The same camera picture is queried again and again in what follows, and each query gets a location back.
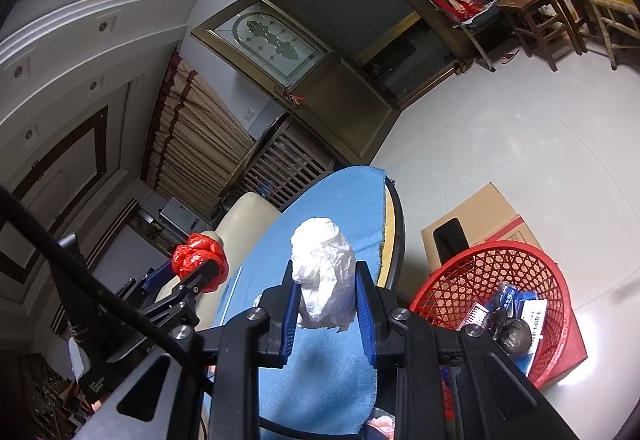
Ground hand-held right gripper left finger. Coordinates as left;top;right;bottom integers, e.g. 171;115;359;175
92;260;301;440

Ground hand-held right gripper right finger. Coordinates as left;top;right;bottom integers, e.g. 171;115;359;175
354;261;581;440

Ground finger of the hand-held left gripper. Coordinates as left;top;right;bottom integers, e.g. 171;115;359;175
117;262;176;311
145;261;223;325

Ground red plastic bag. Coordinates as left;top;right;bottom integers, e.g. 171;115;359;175
171;230;228;293

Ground red plastic basket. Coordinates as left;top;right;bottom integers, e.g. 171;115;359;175
409;241;572;389

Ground black plastic bag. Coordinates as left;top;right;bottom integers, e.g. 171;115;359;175
500;317;533;357
487;292;511;336

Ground white labelled packet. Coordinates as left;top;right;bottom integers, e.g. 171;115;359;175
520;297;548;336

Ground cream leather sofa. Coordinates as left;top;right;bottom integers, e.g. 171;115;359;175
197;192;281;341

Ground pink printed cloth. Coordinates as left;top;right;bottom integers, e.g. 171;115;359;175
367;410;401;440

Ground flat black object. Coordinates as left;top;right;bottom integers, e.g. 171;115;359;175
432;216;471;265

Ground round table, blue cloth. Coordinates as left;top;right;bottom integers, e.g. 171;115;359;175
202;165;388;436

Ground beige curtains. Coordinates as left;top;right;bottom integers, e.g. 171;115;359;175
140;52;253;221

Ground wooden crib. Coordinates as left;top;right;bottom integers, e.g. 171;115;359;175
220;112;336;213

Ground large brown cardboard box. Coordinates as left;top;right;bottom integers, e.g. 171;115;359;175
420;182;543;278

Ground open wooden glass door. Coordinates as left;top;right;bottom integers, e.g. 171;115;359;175
191;0;401;161

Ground wicker armchair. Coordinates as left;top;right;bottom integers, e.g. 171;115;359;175
565;0;640;70

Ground metal frame chair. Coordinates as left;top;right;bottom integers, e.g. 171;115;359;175
410;0;531;70

